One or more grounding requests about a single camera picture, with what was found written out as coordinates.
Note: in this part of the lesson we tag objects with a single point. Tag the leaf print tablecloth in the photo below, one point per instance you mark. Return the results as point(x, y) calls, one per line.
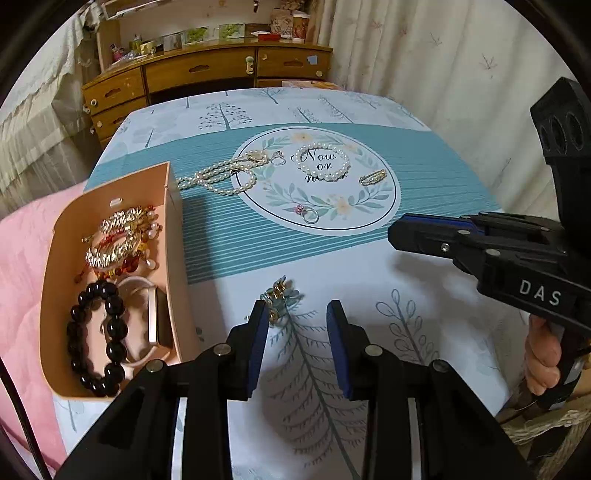
point(415, 323)

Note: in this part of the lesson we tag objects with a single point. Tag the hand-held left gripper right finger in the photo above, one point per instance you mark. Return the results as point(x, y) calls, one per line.
point(337, 350)

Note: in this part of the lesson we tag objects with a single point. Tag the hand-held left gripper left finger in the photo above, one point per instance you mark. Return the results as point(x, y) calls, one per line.
point(261, 325)

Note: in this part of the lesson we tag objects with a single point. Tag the green bead earrings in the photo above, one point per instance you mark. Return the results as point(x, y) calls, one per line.
point(279, 293)

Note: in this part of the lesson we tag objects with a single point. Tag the grey picture card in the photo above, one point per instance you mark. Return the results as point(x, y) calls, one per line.
point(171, 42)

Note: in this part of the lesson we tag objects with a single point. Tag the person's right hand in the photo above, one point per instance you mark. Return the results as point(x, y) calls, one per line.
point(540, 355)

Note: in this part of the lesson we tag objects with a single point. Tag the gold hair clip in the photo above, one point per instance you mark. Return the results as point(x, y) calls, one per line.
point(373, 177)

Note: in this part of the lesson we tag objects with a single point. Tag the wooden desk with drawers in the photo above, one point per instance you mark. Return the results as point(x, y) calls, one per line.
point(198, 71)

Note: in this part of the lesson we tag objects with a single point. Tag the woven basket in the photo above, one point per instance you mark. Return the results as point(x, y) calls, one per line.
point(549, 429)

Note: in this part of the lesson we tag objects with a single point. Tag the cream patterned curtain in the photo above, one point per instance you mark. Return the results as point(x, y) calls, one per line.
point(438, 60)

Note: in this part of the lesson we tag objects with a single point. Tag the pink quilted blanket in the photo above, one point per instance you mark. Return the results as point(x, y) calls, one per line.
point(23, 286)

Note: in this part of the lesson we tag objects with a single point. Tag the green grape picture card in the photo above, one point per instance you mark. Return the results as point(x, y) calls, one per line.
point(232, 30)
point(199, 36)

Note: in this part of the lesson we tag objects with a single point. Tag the peach cardboard jewelry box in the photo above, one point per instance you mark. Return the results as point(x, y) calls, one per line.
point(182, 258)

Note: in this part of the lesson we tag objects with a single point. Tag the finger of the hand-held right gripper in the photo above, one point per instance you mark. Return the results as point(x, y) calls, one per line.
point(517, 233)
point(425, 236)

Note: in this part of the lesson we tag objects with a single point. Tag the piano under lace cover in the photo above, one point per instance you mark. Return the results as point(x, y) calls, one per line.
point(41, 106)

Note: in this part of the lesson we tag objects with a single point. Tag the pink patterned box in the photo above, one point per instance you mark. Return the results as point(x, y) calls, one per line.
point(304, 84)

